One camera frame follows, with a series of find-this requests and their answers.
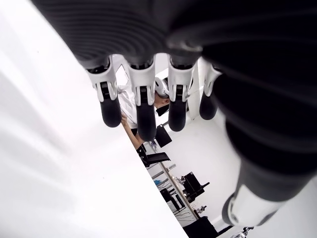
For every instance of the person in white shirt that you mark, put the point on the person in white shirt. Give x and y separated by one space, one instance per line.
128 109

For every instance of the white VR headset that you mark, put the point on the white VR headset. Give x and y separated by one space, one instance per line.
161 88

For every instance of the black boxy device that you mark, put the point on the black boxy device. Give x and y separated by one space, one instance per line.
194 186

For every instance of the black office chair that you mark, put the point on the black office chair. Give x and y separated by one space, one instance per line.
158 157

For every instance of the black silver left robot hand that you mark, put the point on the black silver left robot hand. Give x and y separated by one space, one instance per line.
247 74

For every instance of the long cluttered workbench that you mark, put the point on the long cluttered workbench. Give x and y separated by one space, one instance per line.
173 196

